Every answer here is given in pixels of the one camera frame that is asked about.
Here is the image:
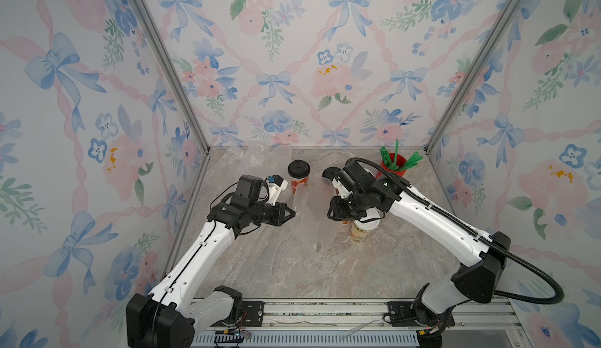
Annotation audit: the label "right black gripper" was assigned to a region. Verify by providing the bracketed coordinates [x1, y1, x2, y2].
[324, 189, 368, 218]

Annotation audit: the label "clear plastic carrier bag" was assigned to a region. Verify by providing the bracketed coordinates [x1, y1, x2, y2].
[292, 179, 349, 257]

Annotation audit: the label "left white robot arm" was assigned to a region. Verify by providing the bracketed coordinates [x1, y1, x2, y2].
[126, 174, 296, 347]

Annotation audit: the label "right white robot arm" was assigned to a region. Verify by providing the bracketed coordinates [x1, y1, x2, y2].
[322, 158, 506, 328]

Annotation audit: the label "spare clear plastic bags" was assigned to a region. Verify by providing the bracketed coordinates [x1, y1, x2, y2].
[207, 142, 292, 183]

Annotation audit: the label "red cup black lid left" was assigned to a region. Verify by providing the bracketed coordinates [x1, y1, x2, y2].
[287, 160, 311, 194]

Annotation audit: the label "red cup black lid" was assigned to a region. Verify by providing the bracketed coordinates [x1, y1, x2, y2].
[322, 166, 341, 183]
[287, 160, 311, 194]

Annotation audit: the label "red cup black lid right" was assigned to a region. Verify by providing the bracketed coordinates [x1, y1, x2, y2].
[322, 166, 341, 183]

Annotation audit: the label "red straw holder cup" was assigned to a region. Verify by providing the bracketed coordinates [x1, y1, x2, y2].
[380, 153, 406, 177]

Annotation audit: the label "green wrapped straws bundle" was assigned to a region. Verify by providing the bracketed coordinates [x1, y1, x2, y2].
[380, 141, 424, 172]

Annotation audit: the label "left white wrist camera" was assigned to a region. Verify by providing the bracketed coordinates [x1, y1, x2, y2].
[266, 174, 289, 206]

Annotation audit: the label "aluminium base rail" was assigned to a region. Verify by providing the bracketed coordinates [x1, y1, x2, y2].
[192, 299, 531, 347]

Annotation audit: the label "black corrugated cable conduit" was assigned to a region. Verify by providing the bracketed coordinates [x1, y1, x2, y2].
[344, 157, 565, 305]

